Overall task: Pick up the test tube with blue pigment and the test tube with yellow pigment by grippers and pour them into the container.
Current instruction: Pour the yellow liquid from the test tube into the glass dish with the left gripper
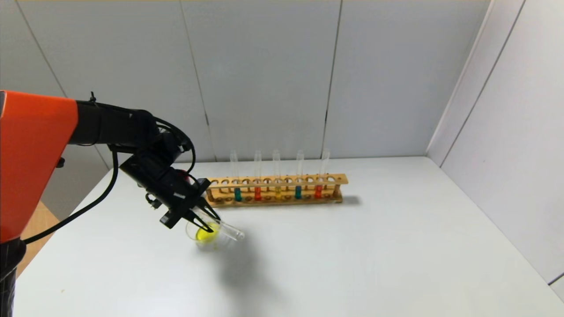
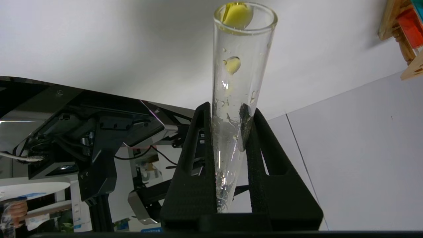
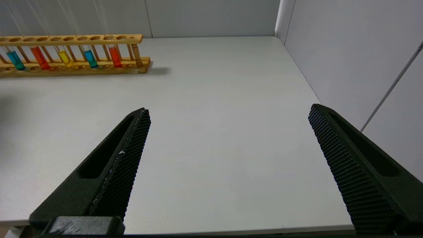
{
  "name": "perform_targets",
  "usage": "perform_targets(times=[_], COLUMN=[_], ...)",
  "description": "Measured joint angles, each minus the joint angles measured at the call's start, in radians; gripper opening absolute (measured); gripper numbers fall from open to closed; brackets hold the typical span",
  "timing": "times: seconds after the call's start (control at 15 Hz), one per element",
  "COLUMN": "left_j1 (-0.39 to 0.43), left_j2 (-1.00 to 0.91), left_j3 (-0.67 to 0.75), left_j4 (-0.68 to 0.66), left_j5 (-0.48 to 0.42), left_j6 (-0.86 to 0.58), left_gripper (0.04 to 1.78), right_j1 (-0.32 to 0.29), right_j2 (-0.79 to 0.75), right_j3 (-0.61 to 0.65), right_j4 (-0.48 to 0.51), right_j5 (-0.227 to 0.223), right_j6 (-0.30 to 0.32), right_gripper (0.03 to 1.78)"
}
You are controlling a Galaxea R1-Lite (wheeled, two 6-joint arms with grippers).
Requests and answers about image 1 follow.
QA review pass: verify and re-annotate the glass tube with yellow pigment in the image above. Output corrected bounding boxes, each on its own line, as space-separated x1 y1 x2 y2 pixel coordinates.
194 209 246 242
272 150 283 201

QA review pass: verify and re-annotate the clear glass dish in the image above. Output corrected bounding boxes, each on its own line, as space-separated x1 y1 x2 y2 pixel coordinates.
186 215 233 253

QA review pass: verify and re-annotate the glass tube with red pigment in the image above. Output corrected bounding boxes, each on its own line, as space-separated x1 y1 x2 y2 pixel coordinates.
254 150 263 202
314 148 330 199

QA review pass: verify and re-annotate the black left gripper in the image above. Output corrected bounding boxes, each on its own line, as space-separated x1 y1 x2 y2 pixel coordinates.
144 165 221 233

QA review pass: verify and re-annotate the glass tube with blue pigment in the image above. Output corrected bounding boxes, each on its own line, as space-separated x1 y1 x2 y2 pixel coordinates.
294 150 305 200
230 150 243 203

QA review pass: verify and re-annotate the wooden test tube rack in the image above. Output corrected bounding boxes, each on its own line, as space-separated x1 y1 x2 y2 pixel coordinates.
204 173 349 208

